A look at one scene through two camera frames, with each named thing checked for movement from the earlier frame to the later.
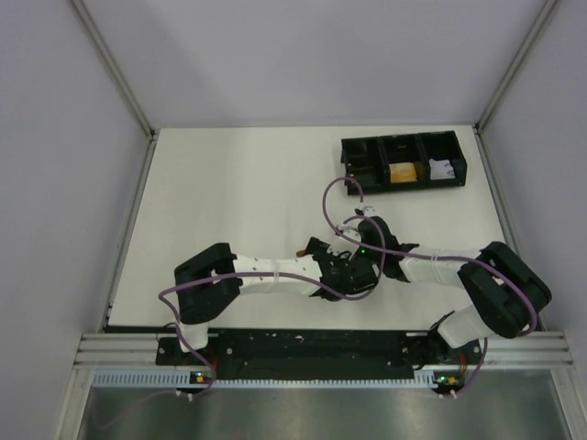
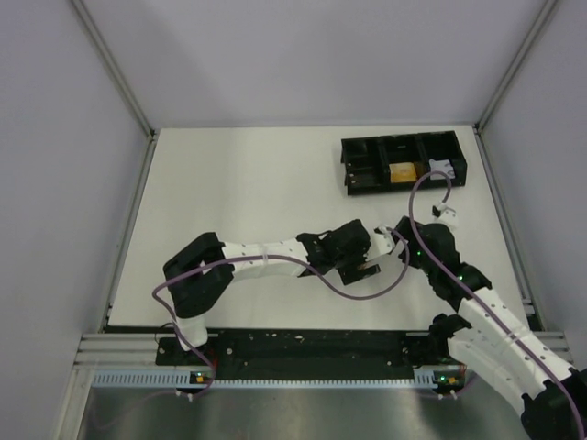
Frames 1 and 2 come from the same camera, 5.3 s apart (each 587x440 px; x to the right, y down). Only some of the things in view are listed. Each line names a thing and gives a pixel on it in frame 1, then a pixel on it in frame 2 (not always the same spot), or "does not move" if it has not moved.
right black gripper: (367, 230) -> (408, 236)
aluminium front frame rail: (512, 350) does not move
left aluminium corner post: (109, 60) does not move
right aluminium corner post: (541, 15) does not move
